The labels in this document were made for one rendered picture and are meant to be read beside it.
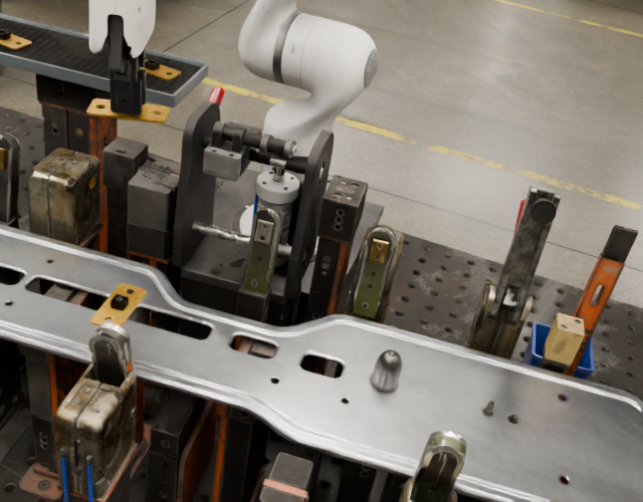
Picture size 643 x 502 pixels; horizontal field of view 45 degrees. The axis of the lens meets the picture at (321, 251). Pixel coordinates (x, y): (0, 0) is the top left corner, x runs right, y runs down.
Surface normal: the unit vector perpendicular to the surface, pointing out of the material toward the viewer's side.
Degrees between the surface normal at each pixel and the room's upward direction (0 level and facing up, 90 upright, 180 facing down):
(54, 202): 90
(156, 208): 90
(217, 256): 0
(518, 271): 81
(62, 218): 90
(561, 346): 90
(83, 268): 0
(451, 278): 0
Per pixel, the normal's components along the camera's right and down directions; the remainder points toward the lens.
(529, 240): -0.22, 0.40
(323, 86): -0.48, 0.56
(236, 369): 0.15, -0.81
